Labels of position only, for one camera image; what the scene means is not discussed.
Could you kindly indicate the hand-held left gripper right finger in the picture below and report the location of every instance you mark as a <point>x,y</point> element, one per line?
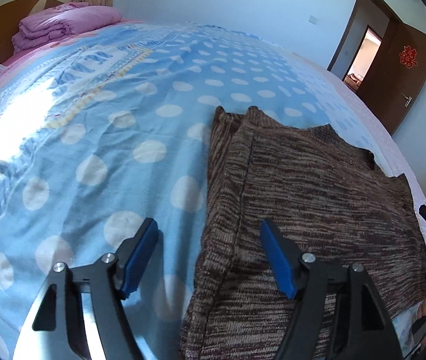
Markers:
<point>278,258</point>

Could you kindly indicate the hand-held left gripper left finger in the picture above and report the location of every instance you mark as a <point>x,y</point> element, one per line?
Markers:
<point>139,258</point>

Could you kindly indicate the brown knit sweater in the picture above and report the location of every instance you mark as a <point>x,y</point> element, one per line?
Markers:
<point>310,195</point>

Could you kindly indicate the brown wooden door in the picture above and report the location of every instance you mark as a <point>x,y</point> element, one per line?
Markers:
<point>389,82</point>

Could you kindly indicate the polka-dot bed sheet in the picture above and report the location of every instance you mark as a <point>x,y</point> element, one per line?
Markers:
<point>122,120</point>

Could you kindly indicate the red paper door decoration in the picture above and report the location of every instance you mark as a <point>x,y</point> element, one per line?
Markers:
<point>408,57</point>

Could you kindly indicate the folded pink quilt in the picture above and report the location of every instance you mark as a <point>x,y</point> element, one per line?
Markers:
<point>66,22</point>

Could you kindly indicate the cream wooden headboard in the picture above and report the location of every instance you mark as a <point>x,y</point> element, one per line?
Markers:
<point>6,18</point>

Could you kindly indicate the brown door frame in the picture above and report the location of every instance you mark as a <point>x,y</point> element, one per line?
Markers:
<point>348,26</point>

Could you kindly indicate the white light switch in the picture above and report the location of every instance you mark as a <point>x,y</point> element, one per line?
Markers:
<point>313,19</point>

